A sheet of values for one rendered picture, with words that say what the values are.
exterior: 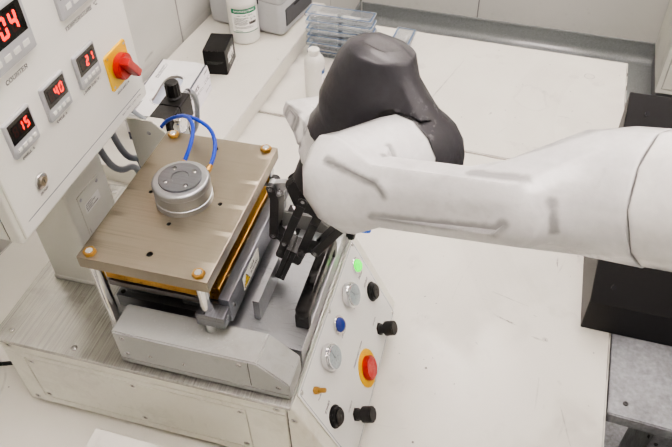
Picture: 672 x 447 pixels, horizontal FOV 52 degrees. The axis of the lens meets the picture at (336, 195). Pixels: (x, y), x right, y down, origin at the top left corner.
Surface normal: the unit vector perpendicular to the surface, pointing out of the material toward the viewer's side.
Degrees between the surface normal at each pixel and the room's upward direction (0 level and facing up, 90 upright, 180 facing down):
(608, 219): 77
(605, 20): 90
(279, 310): 0
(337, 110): 84
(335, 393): 65
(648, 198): 52
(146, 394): 90
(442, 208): 81
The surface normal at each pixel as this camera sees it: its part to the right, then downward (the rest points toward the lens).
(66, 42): 0.97, 0.16
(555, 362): -0.02, -0.73
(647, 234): -0.73, 0.47
